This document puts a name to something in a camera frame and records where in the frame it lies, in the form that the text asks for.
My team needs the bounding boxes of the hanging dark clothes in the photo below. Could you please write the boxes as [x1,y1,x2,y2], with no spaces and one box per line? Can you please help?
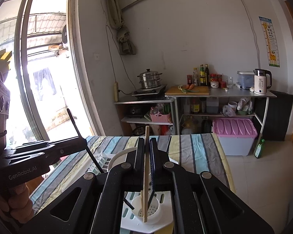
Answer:
[34,68,57,95]

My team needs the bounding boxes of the grey plastic jug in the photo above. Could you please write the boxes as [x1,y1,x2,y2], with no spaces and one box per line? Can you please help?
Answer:
[206,97,219,114]

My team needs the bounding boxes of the cooking oil bottle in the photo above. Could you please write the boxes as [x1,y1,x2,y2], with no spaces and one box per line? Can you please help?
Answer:
[190,99,201,114]

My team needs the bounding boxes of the clear plastic container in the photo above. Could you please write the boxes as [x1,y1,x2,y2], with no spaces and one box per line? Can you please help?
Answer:
[236,71,255,90]

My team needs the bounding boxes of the white electric kettle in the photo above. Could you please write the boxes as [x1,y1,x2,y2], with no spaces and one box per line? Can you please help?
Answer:
[253,69,272,95]

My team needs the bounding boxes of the striped tablecloth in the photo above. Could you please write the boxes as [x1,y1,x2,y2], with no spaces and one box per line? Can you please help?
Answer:
[29,134,236,234]

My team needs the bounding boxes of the pink lid storage box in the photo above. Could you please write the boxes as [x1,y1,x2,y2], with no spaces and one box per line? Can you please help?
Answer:
[212,118,258,156]

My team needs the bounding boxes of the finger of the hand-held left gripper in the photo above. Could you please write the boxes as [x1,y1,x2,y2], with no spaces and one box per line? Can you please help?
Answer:
[13,138,87,152]
[3,143,88,167]

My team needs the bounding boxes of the wall cable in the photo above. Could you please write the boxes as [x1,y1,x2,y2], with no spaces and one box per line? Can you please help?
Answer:
[234,0,260,69]

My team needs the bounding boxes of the beige tied curtain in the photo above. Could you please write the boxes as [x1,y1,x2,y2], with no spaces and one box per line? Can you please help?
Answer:
[106,0,137,55]

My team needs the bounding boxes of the wooden cutting board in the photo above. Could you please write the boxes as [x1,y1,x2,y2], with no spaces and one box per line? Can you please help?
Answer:
[165,85,210,95]

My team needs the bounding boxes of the light wooden chopstick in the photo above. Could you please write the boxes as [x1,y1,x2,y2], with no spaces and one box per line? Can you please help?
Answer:
[142,126,150,223]

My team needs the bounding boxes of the yellow black striped sign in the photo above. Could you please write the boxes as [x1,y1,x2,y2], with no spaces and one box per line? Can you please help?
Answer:
[0,51,13,70]

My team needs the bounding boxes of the sliding glass door frame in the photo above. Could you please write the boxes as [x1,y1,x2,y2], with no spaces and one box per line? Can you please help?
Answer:
[0,0,105,147]

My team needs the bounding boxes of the black induction cooker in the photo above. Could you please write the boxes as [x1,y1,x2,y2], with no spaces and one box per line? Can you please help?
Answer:
[131,84,168,97]

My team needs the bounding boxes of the steel kitchen table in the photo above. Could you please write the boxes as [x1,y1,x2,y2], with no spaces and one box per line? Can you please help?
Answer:
[165,85,277,137]

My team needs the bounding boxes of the steel steamer pot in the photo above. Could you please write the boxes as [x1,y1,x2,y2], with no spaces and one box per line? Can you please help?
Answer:
[137,69,163,90]

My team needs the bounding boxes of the black kitchen appliance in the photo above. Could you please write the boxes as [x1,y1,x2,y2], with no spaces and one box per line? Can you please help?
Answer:
[127,105,144,117]

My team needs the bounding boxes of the white plastic dish rack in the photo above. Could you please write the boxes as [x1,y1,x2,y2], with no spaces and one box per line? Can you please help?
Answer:
[88,151,180,234]

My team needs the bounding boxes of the pink plastic basket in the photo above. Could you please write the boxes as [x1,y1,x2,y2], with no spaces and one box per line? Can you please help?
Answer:
[150,107,172,123]

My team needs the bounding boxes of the giraffe wall poster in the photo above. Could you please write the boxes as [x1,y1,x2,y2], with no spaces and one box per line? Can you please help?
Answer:
[259,17,281,67]

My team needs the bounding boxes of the outdoor air conditioner unit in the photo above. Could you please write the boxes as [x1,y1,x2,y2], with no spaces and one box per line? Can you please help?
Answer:
[62,24,70,48]

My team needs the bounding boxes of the white utensil holder cup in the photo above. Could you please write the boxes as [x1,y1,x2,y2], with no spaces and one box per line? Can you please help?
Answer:
[132,194,160,225]

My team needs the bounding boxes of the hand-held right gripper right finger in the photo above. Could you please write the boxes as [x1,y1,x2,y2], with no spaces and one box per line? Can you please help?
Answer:
[149,137,275,234]

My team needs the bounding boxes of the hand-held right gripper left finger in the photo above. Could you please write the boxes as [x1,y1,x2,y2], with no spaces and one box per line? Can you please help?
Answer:
[18,137,147,234]

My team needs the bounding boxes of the black panel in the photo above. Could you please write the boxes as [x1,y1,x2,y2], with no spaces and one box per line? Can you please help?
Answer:
[255,90,293,141]

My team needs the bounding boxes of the person's left hand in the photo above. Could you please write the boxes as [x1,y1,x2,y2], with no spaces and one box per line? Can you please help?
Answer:
[4,183,35,225]

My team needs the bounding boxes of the green glass bottle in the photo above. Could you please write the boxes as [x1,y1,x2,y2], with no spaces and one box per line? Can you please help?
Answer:
[254,139,265,159]

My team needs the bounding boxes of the bagged groceries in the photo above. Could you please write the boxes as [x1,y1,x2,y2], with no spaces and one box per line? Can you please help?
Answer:
[237,97,254,115]

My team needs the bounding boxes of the green onion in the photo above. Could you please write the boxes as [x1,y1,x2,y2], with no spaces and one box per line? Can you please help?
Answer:
[178,85,199,93]

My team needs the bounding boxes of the white bowl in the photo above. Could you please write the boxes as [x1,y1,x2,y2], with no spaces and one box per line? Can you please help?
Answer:
[108,147,138,173]

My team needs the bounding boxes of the steel shelf cabinet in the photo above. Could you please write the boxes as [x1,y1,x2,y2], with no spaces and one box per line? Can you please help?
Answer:
[113,96,176,137]

